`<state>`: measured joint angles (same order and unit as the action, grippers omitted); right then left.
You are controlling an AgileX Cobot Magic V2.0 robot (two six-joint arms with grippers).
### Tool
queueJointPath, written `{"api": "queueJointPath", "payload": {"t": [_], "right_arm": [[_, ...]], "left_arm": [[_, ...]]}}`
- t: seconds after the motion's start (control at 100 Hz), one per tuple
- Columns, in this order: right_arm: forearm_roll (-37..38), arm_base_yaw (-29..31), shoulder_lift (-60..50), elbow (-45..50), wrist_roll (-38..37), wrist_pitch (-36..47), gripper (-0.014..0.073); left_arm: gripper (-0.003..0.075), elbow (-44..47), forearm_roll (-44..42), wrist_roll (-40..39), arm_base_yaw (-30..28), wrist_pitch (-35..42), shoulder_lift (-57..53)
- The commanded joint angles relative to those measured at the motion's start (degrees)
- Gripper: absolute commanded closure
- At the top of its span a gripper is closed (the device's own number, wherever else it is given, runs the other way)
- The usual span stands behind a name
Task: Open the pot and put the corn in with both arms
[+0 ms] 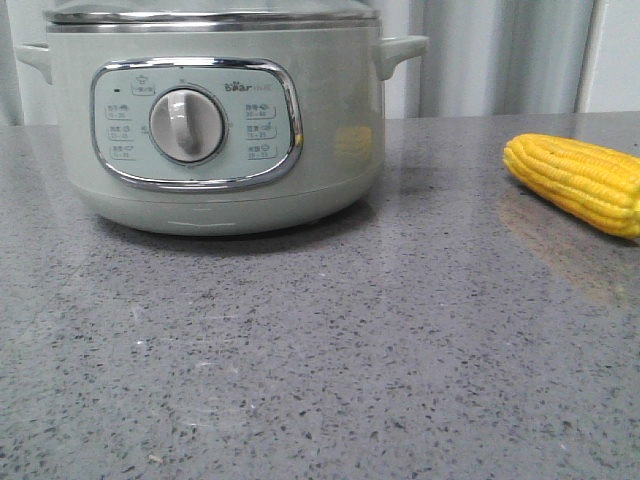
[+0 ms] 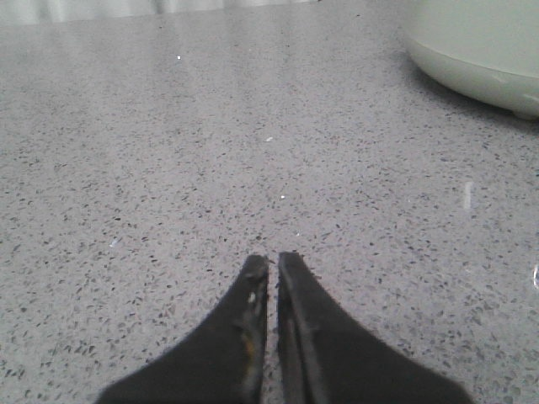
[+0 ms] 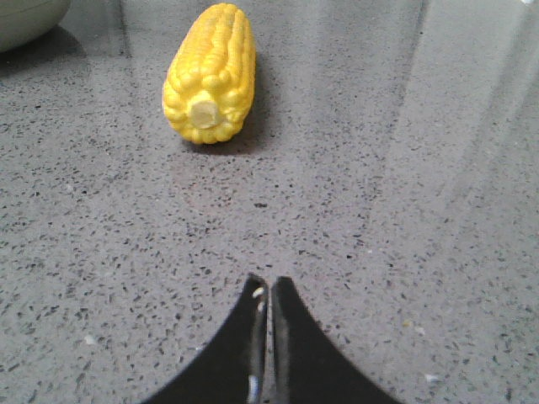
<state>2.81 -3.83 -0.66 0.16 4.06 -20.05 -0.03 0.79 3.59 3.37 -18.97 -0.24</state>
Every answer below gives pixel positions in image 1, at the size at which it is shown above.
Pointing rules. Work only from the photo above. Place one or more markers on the pale green electric cooking pot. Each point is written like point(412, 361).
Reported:
point(304, 122)

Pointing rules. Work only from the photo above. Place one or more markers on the grey round control knob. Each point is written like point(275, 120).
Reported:
point(187, 125)

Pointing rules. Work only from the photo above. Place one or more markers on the yellow corn cob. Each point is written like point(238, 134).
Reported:
point(596, 184)

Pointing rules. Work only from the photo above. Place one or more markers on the glass pot lid steel rim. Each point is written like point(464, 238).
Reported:
point(207, 16)

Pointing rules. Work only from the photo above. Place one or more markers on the white pleated curtain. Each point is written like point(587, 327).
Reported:
point(481, 57)

